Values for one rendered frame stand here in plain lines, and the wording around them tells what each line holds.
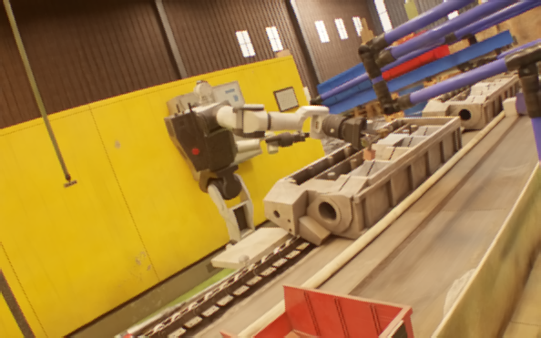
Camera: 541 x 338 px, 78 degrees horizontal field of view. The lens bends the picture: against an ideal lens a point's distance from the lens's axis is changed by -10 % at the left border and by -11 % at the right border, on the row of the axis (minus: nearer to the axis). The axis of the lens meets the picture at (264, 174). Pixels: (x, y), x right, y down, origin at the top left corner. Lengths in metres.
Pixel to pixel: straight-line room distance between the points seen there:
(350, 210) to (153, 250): 2.34
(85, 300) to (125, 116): 1.55
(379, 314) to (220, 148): 1.28
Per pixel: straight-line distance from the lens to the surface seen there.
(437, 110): 2.56
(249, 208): 1.94
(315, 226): 1.39
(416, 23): 0.87
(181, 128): 1.75
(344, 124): 1.38
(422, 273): 1.04
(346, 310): 0.75
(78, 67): 13.31
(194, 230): 3.51
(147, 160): 3.35
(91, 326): 3.31
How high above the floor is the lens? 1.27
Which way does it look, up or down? 9 degrees down
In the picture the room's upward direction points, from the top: 19 degrees counter-clockwise
